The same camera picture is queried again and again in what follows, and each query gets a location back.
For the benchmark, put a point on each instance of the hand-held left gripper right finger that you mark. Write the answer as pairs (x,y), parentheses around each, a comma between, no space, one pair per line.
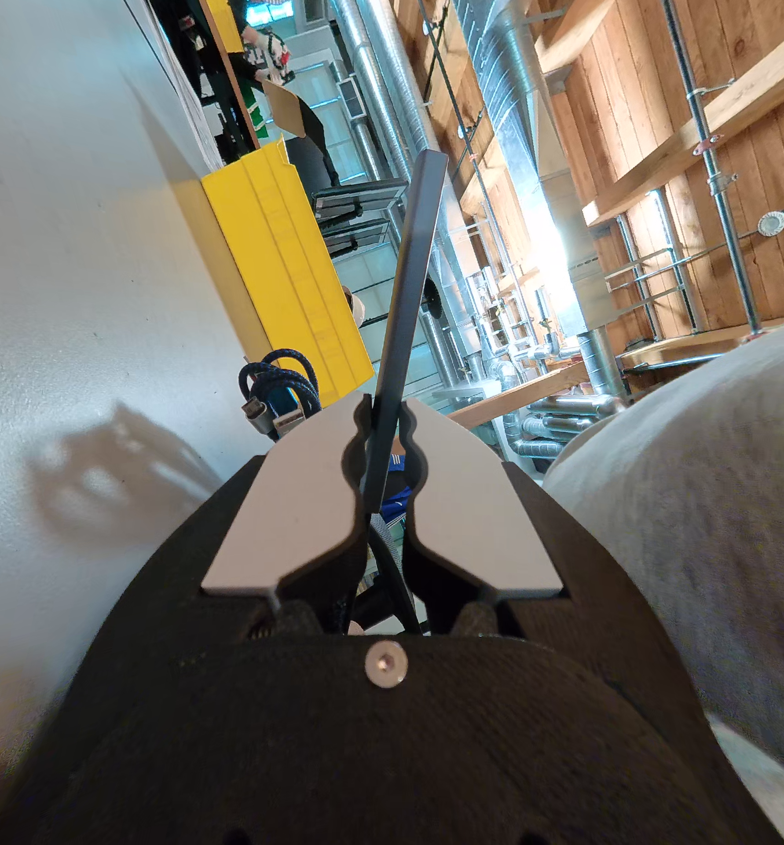
(484,521)

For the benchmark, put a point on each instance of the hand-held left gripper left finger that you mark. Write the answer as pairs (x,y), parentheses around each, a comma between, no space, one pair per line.
(286,515)

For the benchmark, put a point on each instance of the grey slim port hub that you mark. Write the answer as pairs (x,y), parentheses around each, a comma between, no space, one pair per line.
(412,297)

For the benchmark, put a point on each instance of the grey desk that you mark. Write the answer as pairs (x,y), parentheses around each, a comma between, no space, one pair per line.
(68,264)

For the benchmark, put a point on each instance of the grey fabric sleeve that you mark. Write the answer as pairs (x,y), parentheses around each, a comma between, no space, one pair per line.
(695,528)

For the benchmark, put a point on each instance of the large yellow storage bin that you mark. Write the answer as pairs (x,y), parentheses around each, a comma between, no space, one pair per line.
(280,264)

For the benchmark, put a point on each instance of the round track light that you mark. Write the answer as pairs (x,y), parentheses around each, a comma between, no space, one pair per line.
(773,224)

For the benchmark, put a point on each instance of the large silver air duct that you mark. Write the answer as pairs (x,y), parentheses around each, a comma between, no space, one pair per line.
(514,86)

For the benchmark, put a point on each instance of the narrow silver spiral duct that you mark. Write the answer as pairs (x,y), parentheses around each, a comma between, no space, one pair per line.
(372,79)

